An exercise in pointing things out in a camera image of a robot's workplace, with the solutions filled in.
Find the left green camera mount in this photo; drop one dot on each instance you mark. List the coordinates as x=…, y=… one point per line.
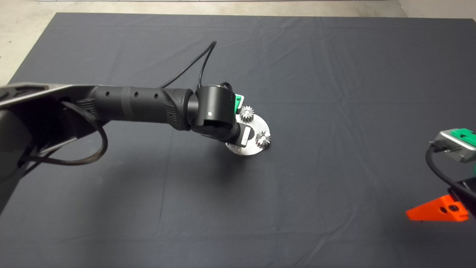
x=238, y=102

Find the dark grey table cloth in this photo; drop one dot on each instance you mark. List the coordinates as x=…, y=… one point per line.
x=297, y=204

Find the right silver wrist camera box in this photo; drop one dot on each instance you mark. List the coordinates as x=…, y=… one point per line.
x=454, y=147

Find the round metal plate with hole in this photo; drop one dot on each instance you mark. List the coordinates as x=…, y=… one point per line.
x=247, y=150

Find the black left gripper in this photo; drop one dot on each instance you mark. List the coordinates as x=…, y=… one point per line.
x=240, y=136

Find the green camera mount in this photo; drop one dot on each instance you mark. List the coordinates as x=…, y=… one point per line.
x=466, y=134
x=238, y=102

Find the right green camera mount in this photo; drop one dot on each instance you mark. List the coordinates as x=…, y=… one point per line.
x=466, y=134

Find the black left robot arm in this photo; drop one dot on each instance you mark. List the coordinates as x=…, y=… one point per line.
x=134, y=106

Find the small steel gear on peg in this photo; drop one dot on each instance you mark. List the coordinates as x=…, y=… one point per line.
x=247, y=113
x=263, y=139

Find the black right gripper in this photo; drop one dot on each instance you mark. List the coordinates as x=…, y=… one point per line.
x=469, y=194

